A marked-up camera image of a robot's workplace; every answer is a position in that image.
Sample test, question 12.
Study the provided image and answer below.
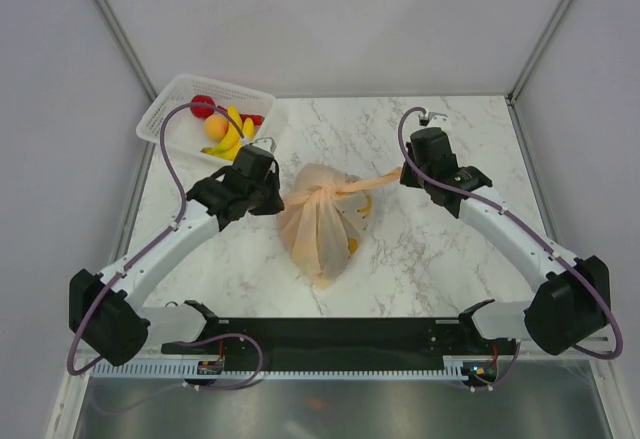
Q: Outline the white slotted cable duct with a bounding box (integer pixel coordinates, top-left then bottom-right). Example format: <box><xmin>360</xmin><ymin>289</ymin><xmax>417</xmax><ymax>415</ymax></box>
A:
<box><xmin>91</xmin><ymin>358</ymin><xmax>468</xmax><ymax>381</ymax></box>

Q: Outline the white plastic fruit basket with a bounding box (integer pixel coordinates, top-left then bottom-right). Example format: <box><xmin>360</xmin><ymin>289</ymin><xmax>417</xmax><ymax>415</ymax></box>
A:
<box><xmin>135</xmin><ymin>73</ymin><xmax>277</xmax><ymax>165</ymax></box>

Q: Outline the fake red chili pepper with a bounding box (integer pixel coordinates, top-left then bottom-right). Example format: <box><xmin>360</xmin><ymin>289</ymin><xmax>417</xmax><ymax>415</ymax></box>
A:
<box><xmin>241</xmin><ymin>114</ymin><xmax>264</xmax><ymax>126</ymax></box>

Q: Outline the aluminium frame rail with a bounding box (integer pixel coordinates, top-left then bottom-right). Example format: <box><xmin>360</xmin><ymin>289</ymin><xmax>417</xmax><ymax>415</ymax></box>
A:
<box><xmin>69</xmin><ymin>316</ymin><xmax>615</xmax><ymax>360</ymax></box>

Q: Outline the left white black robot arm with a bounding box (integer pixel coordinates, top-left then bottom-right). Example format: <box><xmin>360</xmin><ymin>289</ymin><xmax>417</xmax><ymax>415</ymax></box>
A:
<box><xmin>69</xmin><ymin>144</ymin><xmax>284</xmax><ymax>366</ymax></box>

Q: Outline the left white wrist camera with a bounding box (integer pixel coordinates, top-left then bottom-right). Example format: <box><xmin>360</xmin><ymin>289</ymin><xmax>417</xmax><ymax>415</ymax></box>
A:
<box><xmin>251</xmin><ymin>137</ymin><xmax>277</xmax><ymax>154</ymax></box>

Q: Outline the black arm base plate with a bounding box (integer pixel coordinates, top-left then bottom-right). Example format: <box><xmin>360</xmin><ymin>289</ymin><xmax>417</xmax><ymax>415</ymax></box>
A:
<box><xmin>159</xmin><ymin>316</ymin><xmax>519</xmax><ymax>373</ymax></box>

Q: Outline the purple cable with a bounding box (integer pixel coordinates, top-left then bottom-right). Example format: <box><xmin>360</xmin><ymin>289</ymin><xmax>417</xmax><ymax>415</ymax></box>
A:
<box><xmin>66</xmin><ymin>102</ymin><xmax>249</xmax><ymax>376</ymax></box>
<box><xmin>397</xmin><ymin>106</ymin><xmax>625</xmax><ymax>360</ymax></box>

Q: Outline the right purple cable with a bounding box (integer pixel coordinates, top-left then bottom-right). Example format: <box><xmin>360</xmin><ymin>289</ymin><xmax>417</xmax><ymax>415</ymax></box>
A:
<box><xmin>397</xmin><ymin>106</ymin><xmax>625</xmax><ymax>360</ymax></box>

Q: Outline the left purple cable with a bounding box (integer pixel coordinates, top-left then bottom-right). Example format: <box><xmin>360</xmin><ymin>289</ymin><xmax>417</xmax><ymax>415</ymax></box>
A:
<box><xmin>66</xmin><ymin>102</ymin><xmax>249</xmax><ymax>376</ymax></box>

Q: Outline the peach banana-print plastic bag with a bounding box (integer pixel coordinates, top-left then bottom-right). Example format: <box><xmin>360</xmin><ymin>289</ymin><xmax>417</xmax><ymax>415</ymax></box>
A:
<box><xmin>279</xmin><ymin>164</ymin><xmax>401</xmax><ymax>289</ymax></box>

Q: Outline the fake yellow banana bunch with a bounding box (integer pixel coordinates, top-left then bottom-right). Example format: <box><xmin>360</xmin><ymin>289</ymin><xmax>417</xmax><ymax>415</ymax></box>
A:
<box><xmin>201</xmin><ymin>105</ymin><xmax>255</xmax><ymax>161</ymax></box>

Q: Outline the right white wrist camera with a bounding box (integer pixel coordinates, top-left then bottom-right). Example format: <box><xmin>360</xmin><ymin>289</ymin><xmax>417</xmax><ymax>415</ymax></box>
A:
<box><xmin>419</xmin><ymin>110</ymin><xmax>452</xmax><ymax>132</ymax></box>

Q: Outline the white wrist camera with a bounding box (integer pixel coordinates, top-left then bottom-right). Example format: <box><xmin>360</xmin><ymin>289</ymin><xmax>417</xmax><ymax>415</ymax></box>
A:
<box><xmin>419</xmin><ymin>110</ymin><xmax>452</xmax><ymax>132</ymax></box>
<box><xmin>251</xmin><ymin>137</ymin><xmax>277</xmax><ymax>154</ymax></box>

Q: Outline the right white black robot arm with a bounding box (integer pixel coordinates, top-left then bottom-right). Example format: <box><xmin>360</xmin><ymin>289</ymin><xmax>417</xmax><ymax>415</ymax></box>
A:
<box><xmin>400</xmin><ymin>127</ymin><xmax>611</xmax><ymax>355</ymax></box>

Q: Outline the fake orange fruit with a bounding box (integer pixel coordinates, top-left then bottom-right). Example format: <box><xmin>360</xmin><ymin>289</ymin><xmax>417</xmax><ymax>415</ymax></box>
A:
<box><xmin>203</xmin><ymin>114</ymin><xmax>229</xmax><ymax>143</ymax></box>

